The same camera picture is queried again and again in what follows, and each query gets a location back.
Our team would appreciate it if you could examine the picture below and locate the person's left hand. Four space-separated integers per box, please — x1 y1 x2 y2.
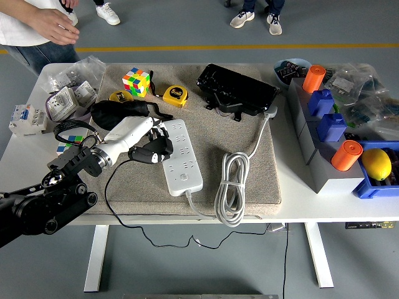
59 0 79 13

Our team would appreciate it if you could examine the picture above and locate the person's right hand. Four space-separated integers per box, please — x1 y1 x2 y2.
34 7 80 45

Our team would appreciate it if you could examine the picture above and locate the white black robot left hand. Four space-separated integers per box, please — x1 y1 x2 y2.
100 115 175 169

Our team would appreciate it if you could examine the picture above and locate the thin black plug cord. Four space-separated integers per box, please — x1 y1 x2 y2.
104 158 269 250

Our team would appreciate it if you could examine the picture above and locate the white power strip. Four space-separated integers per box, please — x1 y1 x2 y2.
161 118 204 197

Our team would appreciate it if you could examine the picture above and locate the black fabric pouch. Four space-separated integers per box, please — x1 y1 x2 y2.
89 100 175 131

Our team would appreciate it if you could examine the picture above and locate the yellow black round tape measure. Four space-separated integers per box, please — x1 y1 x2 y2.
108 90 134 103

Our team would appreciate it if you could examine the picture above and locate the person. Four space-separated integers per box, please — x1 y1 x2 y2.
229 0 286 36
0 0 122 77

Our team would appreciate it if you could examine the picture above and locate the purple bowl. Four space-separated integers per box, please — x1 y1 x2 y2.
45 87 94 125

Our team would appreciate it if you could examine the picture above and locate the clear bag of parts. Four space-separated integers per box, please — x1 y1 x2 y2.
46 55 107 94

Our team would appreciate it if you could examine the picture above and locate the colourful puzzle cube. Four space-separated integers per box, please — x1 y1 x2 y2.
55 134 85 156

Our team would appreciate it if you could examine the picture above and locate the white-sided puzzle cube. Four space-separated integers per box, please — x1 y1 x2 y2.
122 67 151 98

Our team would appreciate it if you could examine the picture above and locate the grey-brown mat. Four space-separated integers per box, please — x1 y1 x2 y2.
67 64 283 219

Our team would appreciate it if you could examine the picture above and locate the white circuit breaker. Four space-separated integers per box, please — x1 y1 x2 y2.
8 104 49 137

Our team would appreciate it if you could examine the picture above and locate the black plastic tray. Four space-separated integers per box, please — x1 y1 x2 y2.
196 64 281 123

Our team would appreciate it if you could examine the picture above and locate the white table leg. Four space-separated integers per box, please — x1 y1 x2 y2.
304 222 335 289
83 224 110 293

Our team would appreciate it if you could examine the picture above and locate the blue bowl of circuit boards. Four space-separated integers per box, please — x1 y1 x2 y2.
273 58 312 88

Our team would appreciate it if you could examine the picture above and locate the grey box under table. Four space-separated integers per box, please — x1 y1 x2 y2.
267 223 291 233

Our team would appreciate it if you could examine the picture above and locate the orange cylinder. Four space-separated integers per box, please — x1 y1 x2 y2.
301 64 327 94
330 140 364 172

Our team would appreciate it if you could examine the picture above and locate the blue block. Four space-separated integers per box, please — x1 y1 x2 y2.
316 113 348 143
307 89 336 118

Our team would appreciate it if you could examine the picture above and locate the clear bag of components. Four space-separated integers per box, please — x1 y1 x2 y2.
338 93 399 141
322 63 390 105

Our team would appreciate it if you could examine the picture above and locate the blue bin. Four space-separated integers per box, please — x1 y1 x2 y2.
352 140 399 200

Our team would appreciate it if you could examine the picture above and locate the yellow lemon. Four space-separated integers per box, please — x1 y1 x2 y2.
361 148 393 181

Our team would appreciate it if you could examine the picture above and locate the black table control panel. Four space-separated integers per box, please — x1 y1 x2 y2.
345 221 393 230

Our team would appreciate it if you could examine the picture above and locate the small white wall socket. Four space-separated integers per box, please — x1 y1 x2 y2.
74 80 98 108

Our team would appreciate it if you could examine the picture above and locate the yellow tape measure with strap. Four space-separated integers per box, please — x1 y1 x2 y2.
149 70 190 108

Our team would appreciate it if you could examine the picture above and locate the large white wall socket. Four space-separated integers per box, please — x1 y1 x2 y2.
46 86 80 122

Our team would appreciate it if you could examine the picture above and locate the white power strip cord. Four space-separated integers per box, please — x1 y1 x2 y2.
185 105 279 228

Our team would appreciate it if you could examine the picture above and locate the black hanging cable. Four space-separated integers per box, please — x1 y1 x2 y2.
282 222 291 299

